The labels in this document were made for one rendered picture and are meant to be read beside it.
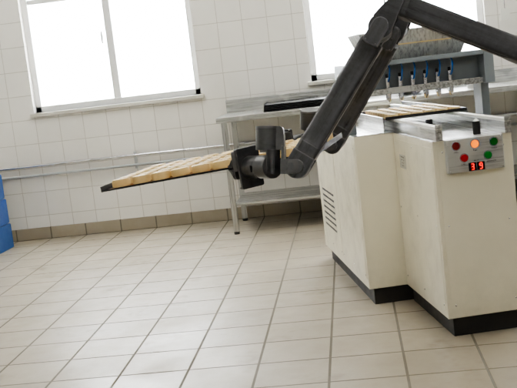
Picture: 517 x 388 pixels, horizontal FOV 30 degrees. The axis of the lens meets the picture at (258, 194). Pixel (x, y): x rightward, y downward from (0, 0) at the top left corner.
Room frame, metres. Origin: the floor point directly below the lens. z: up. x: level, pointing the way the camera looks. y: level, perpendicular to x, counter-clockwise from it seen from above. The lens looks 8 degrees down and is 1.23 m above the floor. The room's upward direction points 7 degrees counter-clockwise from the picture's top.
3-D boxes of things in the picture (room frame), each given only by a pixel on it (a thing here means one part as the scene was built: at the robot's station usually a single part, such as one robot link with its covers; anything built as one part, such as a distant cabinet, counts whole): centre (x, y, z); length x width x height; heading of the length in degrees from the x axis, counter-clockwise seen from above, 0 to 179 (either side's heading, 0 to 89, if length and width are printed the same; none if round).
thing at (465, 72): (4.80, -0.83, 1.01); 0.72 x 0.33 x 0.34; 95
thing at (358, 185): (5.27, -0.79, 0.42); 1.28 x 0.72 x 0.84; 5
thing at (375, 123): (5.26, -0.58, 0.88); 1.28 x 0.01 x 0.07; 5
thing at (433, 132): (4.90, -0.67, 0.87); 2.01 x 0.03 x 0.07; 5
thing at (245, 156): (2.37, 0.00, 0.98); 0.07 x 0.07 x 0.10; 31
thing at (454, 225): (4.30, -0.87, 0.45); 0.70 x 0.34 x 0.90; 5
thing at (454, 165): (3.93, -0.90, 0.77); 0.24 x 0.04 x 0.14; 95
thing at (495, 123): (4.92, -0.96, 0.87); 2.01 x 0.03 x 0.07; 5
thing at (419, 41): (4.80, -0.83, 1.25); 0.56 x 0.29 x 0.14; 95
